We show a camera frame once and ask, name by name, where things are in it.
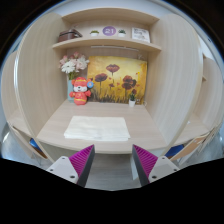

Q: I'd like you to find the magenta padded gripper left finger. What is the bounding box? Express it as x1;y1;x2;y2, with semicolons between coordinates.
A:
47;145;95;187

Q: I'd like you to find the small green plant left shelf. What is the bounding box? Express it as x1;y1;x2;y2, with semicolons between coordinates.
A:
90;30;99;37

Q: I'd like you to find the white framed card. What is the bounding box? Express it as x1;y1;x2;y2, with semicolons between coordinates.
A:
132;27;150;42

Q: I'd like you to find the round purple sign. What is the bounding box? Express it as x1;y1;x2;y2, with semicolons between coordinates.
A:
102;26;116;36

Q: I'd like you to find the brown box on shelf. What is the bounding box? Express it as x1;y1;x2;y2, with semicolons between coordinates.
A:
58;29;82;42

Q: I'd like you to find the flower bouquet in blue vase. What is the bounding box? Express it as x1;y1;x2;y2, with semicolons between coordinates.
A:
60;52;89;100

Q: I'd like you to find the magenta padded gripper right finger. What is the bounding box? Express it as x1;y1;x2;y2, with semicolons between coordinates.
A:
132;145;179;186

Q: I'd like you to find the small green plant shelf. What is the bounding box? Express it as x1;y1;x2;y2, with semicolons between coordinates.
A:
118;29;126;37
90;30;99;37

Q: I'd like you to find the cream folded towel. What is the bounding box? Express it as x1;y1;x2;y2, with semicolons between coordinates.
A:
64;116;131;141

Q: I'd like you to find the small green plant right shelf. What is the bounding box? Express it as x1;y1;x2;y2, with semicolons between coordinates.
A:
118;29;126;37

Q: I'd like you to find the poppy flower painting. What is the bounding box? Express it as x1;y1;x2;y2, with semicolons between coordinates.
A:
87;56;148;104

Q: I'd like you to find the red plush mascot toy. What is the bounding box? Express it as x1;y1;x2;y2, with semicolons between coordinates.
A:
69;77;94;105

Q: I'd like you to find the light wooden desk cubicle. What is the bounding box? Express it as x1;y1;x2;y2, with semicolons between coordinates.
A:
1;7;224;160

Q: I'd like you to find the small potted plant white pot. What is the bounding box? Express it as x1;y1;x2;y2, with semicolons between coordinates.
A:
129;93;136;107

